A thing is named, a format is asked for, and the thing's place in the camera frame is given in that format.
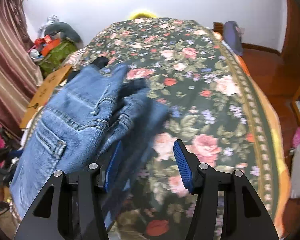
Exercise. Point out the grey stuffed pillow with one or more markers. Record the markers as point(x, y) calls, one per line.
point(65, 30)

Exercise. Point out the grey backpack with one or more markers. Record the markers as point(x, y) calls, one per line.
point(232, 36)

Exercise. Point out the black folded garment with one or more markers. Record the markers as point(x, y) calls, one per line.
point(100, 62)

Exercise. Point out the orange box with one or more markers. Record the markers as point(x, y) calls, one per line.
point(50, 46)

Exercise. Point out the dark floral bedspread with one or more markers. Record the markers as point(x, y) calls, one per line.
point(187, 72)

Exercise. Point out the striped maroon curtain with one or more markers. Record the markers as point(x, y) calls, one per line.
point(19, 75)

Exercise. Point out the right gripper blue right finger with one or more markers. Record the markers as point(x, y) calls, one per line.
point(183, 160)

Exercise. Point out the blue denim jeans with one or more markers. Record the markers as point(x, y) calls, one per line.
point(95, 111)

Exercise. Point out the yellow curved footboard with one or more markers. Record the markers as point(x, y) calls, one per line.
point(142, 15)

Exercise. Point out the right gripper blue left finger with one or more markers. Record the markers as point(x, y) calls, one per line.
point(111, 166)

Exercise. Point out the green covered storage box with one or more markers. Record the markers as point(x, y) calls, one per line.
point(53, 60)

